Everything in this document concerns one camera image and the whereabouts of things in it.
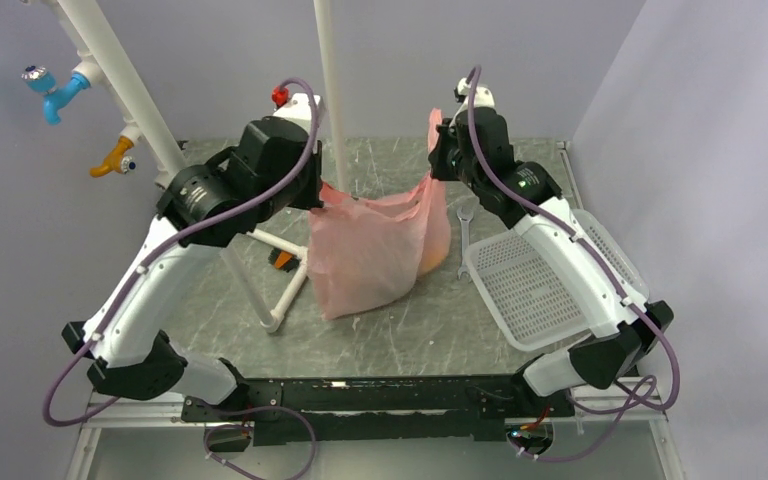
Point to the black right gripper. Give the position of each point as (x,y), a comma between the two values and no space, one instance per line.
(447,134)

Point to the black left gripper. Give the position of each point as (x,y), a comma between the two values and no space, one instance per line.
(311,200)

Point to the pink plastic bag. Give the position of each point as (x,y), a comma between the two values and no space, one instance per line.
(364,253)

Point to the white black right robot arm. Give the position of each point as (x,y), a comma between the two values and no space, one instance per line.
(519,192)

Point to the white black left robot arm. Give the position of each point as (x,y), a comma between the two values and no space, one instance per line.
(275,165)

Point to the fake orange fruit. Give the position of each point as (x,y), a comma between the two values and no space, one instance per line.
(432,257)

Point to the silver open-end wrench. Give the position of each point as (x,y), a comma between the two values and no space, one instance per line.
(465,216)

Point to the orange black brush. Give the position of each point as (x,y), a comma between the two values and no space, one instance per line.
(283,260)

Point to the white perforated plastic basket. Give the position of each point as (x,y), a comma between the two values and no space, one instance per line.
(540,292)

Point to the orange plastic faucet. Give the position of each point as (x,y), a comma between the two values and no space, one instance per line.
(117,160)

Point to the blue plastic faucet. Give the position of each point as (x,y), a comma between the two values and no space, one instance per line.
(55,97)

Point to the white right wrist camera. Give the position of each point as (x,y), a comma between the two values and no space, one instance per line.
(483,97)

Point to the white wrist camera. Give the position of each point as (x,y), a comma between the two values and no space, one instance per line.
(483,97)
(296,107)

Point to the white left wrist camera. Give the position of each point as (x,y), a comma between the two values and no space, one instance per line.
(296,107)

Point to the white PVC pipe frame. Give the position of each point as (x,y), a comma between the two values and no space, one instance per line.
(104,62)

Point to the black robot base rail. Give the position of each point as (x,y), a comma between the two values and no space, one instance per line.
(278,411)

